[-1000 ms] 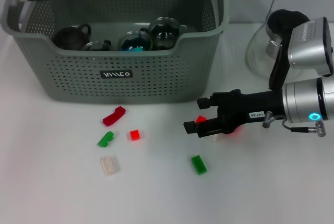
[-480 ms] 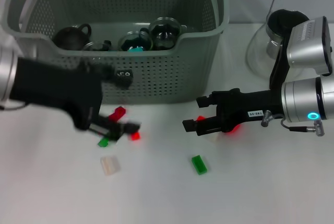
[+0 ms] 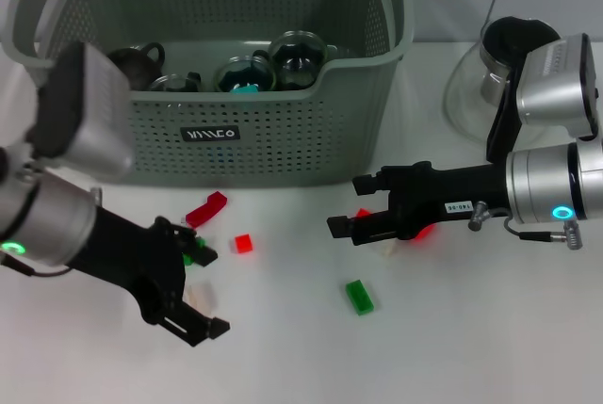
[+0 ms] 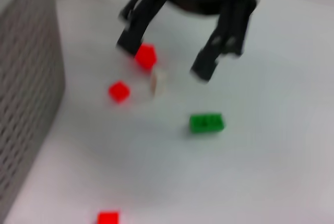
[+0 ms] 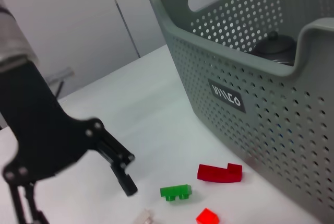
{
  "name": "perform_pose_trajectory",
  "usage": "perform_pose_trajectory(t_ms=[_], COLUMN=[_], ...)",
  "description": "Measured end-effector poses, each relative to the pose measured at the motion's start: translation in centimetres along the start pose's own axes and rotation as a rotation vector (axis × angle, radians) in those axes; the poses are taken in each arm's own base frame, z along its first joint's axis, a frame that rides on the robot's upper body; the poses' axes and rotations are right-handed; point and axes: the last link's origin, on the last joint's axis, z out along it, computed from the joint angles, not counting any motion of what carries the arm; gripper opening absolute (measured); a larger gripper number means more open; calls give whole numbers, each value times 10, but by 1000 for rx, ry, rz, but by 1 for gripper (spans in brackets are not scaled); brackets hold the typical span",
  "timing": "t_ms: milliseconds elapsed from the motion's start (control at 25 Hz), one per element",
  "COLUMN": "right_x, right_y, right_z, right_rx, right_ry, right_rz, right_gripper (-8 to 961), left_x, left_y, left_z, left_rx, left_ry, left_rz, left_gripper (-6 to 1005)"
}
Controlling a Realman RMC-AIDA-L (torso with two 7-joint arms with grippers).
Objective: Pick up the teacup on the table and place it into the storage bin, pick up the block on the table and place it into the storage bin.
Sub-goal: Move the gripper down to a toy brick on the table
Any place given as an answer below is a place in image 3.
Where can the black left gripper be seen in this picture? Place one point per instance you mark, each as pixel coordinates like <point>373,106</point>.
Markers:
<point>136,258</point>

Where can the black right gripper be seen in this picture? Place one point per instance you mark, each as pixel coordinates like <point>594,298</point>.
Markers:
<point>447,197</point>

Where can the small white brick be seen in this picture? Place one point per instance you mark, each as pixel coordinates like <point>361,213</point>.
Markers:
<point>202,295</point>

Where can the translucent green stepped brick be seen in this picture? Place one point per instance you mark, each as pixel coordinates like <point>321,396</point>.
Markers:
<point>200,243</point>

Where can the bright red curved brick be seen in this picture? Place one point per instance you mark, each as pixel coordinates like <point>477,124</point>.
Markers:
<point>424,233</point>

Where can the dark red curved brick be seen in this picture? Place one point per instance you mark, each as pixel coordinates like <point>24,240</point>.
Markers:
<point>207,208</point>

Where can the glass teacup black sleeve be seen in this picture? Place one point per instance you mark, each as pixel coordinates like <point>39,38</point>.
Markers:
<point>299,60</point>
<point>245,72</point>
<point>179,84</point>

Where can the cyan brick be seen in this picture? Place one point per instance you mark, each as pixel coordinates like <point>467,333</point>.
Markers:
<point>245,89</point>

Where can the grey perforated storage basket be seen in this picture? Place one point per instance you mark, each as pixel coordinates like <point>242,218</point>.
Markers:
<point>282,140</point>

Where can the small red square brick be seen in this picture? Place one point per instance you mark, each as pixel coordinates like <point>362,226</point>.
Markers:
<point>244,244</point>
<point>363,212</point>

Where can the white translucent brick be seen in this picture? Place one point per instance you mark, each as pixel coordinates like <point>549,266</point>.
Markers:
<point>387,249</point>

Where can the green rectangular brick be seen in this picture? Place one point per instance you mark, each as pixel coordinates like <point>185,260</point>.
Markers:
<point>360,297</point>

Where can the dark brown clay teapot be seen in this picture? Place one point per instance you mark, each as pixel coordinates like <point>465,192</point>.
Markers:
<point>136,65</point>

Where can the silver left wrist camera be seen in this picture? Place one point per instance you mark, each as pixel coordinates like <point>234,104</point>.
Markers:
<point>85,117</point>

